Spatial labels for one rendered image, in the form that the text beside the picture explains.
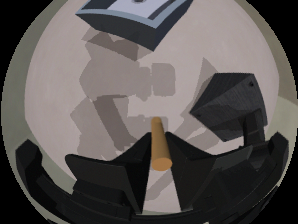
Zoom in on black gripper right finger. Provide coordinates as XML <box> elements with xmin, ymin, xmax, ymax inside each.
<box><xmin>165</xmin><ymin>132</ymin><xmax>253</xmax><ymax>212</ymax></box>

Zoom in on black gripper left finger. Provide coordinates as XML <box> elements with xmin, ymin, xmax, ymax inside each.
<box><xmin>65</xmin><ymin>132</ymin><xmax>152</xmax><ymax>215</ymax></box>

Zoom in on tan wooden peg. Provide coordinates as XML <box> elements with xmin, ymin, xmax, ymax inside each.
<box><xmin>151</xmin><ymin>117</ymin><xmax>172</xmax><ymax>171</ymax></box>

